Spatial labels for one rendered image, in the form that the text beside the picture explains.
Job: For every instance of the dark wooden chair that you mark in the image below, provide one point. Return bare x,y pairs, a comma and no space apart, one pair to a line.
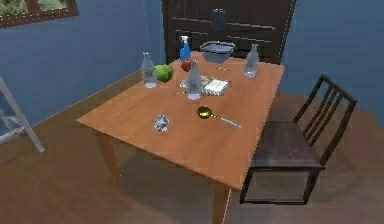
286,146

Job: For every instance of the golden ladle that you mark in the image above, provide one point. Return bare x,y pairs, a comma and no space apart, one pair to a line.
206,113

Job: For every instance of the orange wooden table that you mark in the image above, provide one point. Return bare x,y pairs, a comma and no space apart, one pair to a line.
186,133

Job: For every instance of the clear glass bottle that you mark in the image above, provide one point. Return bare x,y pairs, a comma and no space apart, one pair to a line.
251,63
194,81
148,71

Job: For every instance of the crumpled silver foil ball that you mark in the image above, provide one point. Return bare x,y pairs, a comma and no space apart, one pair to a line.
161,122

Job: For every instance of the white book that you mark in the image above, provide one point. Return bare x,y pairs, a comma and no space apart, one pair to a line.
213,86

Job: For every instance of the red apple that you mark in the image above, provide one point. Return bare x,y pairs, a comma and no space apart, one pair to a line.
186,65

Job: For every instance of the blue spray bottle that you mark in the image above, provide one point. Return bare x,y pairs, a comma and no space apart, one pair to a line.
185,51

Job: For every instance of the grey bowl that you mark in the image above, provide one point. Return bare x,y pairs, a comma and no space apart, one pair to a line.
217,51

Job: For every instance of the dark wooden cupboard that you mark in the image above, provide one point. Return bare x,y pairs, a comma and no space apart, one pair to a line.
253,23

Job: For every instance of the white slanted frame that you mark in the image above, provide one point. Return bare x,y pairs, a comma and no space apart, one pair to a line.
20,116

